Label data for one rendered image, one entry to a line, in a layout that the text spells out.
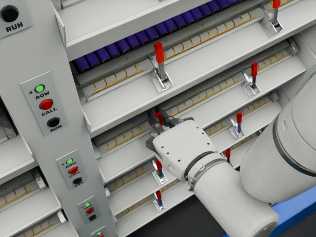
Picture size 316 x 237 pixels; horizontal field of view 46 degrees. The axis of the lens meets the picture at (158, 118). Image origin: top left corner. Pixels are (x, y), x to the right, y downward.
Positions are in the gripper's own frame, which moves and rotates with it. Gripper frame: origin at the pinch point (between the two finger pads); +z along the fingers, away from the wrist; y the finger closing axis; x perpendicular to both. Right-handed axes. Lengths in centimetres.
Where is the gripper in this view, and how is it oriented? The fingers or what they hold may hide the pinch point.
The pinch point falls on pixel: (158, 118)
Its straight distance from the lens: 78.4
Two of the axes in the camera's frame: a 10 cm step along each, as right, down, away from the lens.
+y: 8.4, -4.4, 3.1
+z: -5.3, -6.0, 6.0
